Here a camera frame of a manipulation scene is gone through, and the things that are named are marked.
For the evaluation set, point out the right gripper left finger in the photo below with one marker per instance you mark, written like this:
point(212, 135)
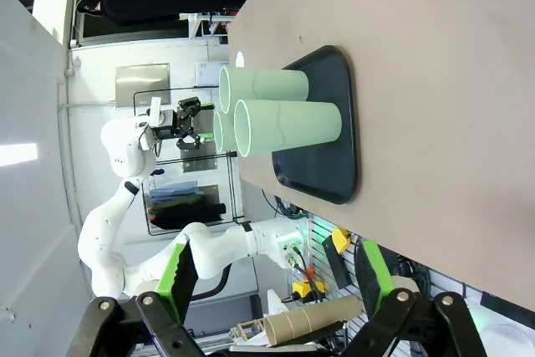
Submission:
point(169, 279)

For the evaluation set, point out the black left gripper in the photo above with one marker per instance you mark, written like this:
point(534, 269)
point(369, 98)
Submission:
point(168, 125)

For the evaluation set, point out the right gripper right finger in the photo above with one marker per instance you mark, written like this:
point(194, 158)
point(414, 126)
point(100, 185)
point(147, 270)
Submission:
point(378, 269)

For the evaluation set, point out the pale green tall cup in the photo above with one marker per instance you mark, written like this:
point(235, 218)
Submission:
point(292, 127)
point(223, 133)
point(271, 83)

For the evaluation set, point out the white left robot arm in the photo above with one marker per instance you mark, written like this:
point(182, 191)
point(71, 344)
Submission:
point(125, 152)

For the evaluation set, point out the black flat bar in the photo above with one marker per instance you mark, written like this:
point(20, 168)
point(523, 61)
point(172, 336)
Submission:
point(336, 265)

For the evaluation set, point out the yellow control box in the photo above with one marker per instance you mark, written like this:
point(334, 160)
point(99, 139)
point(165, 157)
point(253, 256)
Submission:
point(344, 240)

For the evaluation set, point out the white paper sign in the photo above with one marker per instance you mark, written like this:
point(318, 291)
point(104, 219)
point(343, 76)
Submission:
point(207, 74)

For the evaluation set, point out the folded black cloth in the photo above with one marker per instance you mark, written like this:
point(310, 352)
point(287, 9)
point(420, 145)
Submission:
point(188, 215)

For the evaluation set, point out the folded blue cloth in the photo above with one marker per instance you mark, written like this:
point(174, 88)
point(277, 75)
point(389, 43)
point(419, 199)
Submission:
point(175, 194)

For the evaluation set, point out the yellow box with red button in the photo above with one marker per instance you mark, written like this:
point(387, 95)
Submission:
point(307, 288)

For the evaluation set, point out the brown cardboard tube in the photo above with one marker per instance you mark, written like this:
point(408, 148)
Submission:
point(309, 319)

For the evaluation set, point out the black plastic serving tray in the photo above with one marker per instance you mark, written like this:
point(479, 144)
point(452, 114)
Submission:
point(326, 177)

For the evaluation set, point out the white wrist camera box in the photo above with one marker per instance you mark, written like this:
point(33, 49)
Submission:
point(155, 110)

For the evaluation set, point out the small steel wall panel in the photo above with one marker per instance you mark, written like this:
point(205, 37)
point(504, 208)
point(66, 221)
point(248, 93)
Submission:
point(200, 162)

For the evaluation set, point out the large steel wall panel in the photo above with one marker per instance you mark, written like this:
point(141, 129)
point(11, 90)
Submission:
point(142, 85)

